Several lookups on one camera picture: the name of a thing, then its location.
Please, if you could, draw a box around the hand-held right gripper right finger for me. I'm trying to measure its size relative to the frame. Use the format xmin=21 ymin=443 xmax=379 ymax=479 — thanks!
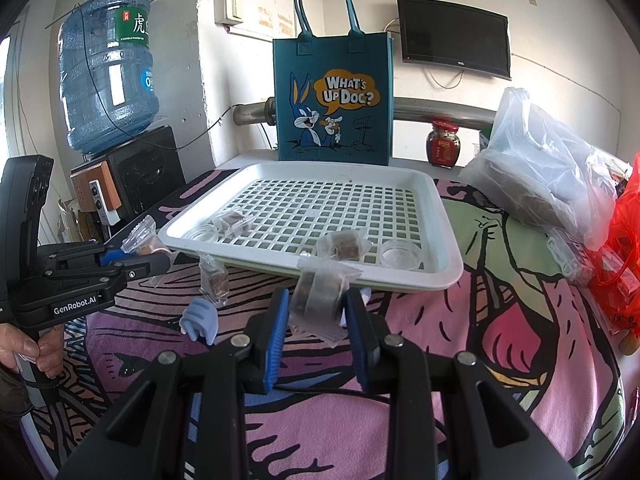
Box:
xmin=344 ymin=287 xmax=576 ymax=480

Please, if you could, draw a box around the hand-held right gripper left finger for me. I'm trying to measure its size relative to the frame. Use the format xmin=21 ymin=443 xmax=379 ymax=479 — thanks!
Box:
xmin=57 ymin=287 xmax=292 ymax=480

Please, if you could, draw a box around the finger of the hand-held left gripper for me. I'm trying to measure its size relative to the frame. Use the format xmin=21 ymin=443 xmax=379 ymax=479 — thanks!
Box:
xmin=37 ymin=241 xmax=132 ymax=273
xmin=45 ymin=253 xmax=171 ymax=301

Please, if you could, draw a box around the clear brown snack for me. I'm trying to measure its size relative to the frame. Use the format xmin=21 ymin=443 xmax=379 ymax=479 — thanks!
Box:
xmin=315 ymin=230 xmax=372 ymax=264
xmin=212 ymin=208 xmax=254 ymax=234
xmin=120 ymin=215 xmax=174 ymax=267
xmin=198 ymin=255 xmax=231 ymax=308

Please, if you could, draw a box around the clear dark snack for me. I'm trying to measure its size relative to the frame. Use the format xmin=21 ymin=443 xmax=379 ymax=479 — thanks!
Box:
xmin=290 ymin=260 xmax=362 ymax=347

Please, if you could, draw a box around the clear round plastic lid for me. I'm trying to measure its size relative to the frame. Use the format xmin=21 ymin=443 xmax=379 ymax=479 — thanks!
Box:
xmin=187 ymin=225 xmax=220 ymax=244
xmin=380 ymin=240 xmax=424 ymax=269

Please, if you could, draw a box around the white perforated plastic tray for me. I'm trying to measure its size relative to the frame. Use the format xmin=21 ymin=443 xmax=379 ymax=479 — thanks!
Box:
xmin=159 ymin=161 xmax=464 ymax=292

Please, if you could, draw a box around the person's left hand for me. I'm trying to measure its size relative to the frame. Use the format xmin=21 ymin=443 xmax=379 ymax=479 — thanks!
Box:
xmin=0 ymin=321 xmax=67 ymax=380

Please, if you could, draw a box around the cardboard box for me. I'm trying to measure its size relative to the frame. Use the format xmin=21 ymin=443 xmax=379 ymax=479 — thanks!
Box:
xmin=57 ymin=200 xmax=102 ymax=241

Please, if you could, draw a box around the light green plastic tray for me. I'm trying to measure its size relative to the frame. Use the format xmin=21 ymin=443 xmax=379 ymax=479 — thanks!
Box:
xmin=172 ymin=250 xmax=456 ymax=295

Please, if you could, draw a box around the black water dispenser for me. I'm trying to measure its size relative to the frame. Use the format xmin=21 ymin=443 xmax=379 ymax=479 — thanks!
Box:
xmin=70 ymin=125 xmax=187 ymax=241

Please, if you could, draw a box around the blue water jug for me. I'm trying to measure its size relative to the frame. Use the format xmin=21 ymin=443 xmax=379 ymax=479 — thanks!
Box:
xmin=59 ymin=0 xmax=161 ymax=155

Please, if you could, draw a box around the red sauce jar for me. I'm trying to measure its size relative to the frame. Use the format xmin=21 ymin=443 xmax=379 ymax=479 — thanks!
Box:
xmin=426 ymin=120 xmax=461 ymax=169

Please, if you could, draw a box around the teal cartoon tote bag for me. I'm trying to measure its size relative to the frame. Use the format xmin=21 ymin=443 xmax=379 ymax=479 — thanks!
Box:
xmin=272 ymin=0 xmax=396 ymax=167

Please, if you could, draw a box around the clear plastic packaging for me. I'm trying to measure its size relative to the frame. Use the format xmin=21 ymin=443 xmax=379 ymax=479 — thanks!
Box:
xmin=546 ymin=227 xmax=593 ymax=283

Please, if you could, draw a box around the green white carton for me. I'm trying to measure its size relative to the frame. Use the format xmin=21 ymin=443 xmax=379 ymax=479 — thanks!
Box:
xmin=470 ymin=129 xmax=496 ymax=158

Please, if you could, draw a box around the clear plastic bag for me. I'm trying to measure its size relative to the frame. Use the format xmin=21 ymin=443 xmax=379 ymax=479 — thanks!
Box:
xmin=459 ymin=86 xmax=621 ymax=251

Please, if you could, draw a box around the red plastic bag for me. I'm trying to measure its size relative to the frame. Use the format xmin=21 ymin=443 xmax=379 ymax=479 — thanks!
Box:
xmin=587 ymin=152 xmax=640 ymax=341

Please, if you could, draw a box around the black wall cable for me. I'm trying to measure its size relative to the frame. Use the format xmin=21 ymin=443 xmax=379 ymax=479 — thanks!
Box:
xmin=150 ymin=105 xmax=236 ymax=137

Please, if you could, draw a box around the white wall switch box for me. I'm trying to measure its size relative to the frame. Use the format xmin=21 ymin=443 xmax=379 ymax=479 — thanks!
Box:
xmin=214 ymin=0 xmax=246 ymax=27

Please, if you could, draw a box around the white television cable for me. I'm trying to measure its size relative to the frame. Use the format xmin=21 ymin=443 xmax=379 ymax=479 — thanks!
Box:
xmin=427 ymin=65 xmax=466 ymax=89

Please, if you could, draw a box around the black wall television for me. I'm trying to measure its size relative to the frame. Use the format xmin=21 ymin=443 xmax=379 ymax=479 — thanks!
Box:
xmin=396 ymin=0 xmax=513 ymax=81

